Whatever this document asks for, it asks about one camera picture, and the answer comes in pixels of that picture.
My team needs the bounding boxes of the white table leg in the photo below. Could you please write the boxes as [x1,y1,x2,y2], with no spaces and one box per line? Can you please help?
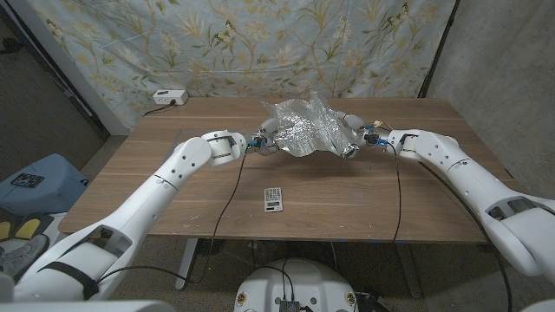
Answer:
[174,237,199,290]

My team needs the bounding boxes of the floral printed backdrop cloth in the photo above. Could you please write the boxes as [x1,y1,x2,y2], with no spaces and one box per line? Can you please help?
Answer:
[25,0,456,131]

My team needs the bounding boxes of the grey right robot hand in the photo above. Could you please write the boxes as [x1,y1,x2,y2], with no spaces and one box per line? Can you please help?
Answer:
[333,110,391,151]

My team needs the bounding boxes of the black backdrop stand pole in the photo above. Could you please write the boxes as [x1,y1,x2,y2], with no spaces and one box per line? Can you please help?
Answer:
[418,0,460,99]

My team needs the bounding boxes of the aluminum foil sheet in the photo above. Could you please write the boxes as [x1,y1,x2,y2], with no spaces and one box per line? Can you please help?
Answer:
[260,90,361,159]

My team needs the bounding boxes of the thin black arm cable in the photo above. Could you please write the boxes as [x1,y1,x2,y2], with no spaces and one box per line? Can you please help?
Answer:
[388,145,402,243]
[97,151,248,287]

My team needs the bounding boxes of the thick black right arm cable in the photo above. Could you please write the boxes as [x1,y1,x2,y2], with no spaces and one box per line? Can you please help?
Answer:
[418,162,515,312]

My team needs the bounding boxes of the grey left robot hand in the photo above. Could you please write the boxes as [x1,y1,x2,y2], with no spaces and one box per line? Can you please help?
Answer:
[245,117,283,156]

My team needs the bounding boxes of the grey table leg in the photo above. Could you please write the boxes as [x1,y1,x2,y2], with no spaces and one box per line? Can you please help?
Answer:
[394,242,424,299]

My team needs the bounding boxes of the black torso cable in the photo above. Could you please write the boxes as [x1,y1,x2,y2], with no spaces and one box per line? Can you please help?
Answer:
[255,258,296,302]

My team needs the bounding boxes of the grey sneaker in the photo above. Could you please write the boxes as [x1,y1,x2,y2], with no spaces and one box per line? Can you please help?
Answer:
[0,234,50,283]

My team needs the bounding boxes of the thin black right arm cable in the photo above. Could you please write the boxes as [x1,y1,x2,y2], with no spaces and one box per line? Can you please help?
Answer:
[388,145,402,243]

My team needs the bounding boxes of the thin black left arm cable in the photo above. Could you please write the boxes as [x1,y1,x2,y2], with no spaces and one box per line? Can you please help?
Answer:
[97,151,248,287]

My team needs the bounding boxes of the black outlet power cord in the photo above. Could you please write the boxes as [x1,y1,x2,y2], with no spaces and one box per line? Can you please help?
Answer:
[143,100,177,117]

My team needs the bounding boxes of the black card with print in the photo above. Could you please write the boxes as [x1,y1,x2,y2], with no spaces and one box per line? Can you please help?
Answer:
[10,172,45,189]

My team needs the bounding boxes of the grey-white slanted frame post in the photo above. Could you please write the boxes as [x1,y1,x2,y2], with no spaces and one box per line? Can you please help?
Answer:
[6,0,131,136]

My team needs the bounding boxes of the white robot torso base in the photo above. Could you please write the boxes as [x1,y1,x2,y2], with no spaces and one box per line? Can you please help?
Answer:
[233,258,360,312]

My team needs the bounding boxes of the white power outlet box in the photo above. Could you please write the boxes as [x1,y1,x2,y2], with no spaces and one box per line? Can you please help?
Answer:
[152,89,189,106]

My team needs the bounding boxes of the small white calculator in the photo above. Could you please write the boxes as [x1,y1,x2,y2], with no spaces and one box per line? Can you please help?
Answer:
[264,186,284,213]

